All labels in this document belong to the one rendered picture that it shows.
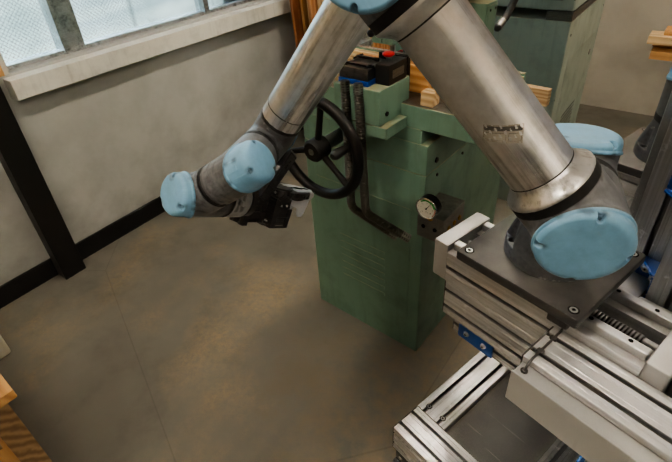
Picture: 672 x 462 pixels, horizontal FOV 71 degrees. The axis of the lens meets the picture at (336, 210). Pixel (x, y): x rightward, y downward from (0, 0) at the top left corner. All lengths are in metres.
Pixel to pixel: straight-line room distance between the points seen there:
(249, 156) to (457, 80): 0.33
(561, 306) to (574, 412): 0.15
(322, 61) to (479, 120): 0.27
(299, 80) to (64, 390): 1.48
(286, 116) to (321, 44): 0.14
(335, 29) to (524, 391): 0.61
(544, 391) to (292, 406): 0.99
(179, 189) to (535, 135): 0.52
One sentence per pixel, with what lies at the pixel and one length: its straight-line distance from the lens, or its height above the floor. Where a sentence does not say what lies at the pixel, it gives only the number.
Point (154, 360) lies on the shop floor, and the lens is 1.89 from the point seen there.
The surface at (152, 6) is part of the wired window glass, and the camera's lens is 2.53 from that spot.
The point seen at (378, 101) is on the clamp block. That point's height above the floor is 0.94.
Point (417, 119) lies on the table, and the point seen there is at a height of 0.87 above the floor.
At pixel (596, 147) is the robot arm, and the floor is 1.05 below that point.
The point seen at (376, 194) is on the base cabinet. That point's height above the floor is 0.60.
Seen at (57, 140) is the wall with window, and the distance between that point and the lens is 2.28.
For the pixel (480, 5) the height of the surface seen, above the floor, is 1.08.
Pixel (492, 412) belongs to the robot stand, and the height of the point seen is 0.21.
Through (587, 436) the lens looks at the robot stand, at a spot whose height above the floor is 0.71.
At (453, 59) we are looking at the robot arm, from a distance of 0.55.
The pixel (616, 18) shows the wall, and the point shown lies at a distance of 3.64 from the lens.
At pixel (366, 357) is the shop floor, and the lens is 1.73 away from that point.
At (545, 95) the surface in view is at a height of 0.93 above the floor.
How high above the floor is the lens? 1.36
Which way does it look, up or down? 34 degrees down
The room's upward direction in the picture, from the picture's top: 4 degrees counter-clockwise
